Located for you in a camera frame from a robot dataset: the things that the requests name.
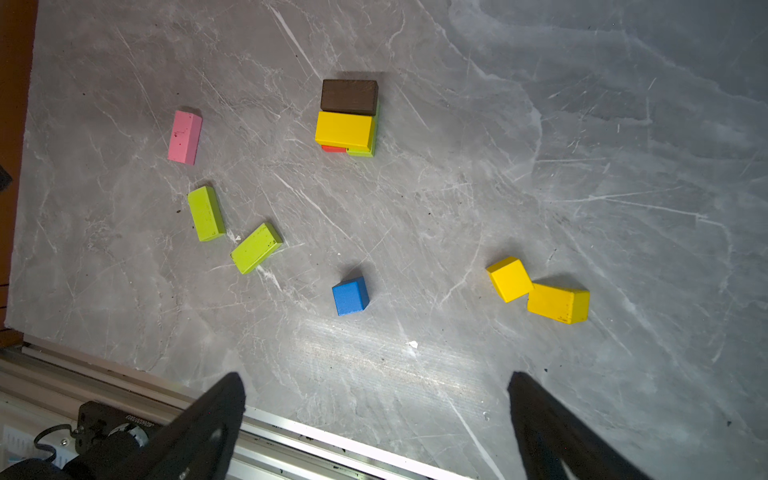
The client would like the green block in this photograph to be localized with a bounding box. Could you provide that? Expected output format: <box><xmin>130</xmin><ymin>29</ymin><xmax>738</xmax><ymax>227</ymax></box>
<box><xmin>231</xmin><ymin>222</ymin><xmax>283</xmax><ymax>275</ymax></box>
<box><xmin>347</xmin><ymin>104</ymin><xmax>380</xmax><ymax>158</ymax></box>
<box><xmin>187</xmin><ymin>185</ymin><xmax>226</xmax><ymax>242</ymax></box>

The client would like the red wood block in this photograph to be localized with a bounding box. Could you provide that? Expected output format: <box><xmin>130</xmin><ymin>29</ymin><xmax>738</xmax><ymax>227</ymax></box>
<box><xmin>321</xmin><ymin>145</ymin><xmax>347</xmax><ymax>153</ymax></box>

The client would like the blue wood block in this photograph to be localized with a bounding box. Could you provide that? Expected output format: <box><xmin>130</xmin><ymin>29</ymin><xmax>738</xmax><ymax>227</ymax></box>
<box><xmin>332</xmin><ymin>276</ymin><xmax>370</xmax><ymax>316</ymax></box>

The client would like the pink wood block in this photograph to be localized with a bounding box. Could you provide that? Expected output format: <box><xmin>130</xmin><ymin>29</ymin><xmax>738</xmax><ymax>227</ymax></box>
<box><xmin>167</xmin><ymin>110</ymin><xmax>203</xmax><ymax>165</ymax></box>

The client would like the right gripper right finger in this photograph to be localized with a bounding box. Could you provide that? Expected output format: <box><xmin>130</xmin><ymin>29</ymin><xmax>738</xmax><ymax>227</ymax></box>
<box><xmin>508</xmin><ymin>371</ymin><xmax>648</xmax><ymax>479</ymax></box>

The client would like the yellow cube block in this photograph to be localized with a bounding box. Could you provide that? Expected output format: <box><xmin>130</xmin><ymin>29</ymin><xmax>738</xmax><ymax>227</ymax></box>
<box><xmin>486</xmin><ymin>257</ymin><xmax>533</xmax><ymax>303</ymax></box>

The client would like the yellow wedge block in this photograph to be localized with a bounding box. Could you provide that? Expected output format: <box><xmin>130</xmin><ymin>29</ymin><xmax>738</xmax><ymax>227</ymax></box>
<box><xmin>527</xmin><ymin>283</ymin><xmax>590</xmax><ymax>325</ymax></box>

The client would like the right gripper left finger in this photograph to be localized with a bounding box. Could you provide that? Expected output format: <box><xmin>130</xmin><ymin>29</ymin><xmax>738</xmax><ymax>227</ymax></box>
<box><xmin>106</xmin><ymin>372</ymin><xmax>246</xmax><ymax>479</ymax></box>

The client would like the dark brown wood block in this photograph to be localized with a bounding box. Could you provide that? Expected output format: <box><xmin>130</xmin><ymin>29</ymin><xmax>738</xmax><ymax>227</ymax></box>
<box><xmin>321</xmin><ymin>79</ymin><xmax>379</xmax><ymax>116</ymax></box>

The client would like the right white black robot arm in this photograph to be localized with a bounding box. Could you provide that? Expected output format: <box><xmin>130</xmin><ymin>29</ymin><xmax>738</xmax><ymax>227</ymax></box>
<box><xmin>1</xmin><ymin>372</ymin><xmax>647</xmax><ymax>479</ymax></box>

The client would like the yellow long wood block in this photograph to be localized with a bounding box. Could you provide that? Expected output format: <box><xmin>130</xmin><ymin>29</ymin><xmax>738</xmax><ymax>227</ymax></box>
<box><xmin>315</xmin><ymin>111</ymin><xmax>375</xmax><ymax>150</ymax></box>

